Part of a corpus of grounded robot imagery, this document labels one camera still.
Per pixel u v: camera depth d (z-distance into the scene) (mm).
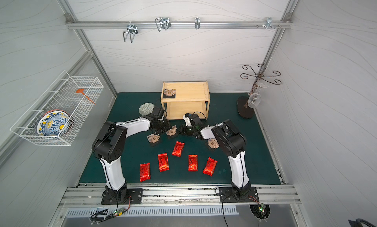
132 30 785
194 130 802
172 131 980
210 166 802
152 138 953
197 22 722
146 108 1080
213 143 929
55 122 621
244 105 1111
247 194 680
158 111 805
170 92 929
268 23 765
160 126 844
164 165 831
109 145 513
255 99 866
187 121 928
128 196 726
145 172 797
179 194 752
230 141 547
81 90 783
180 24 783
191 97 926
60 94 699
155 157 875
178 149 883
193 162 837
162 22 765
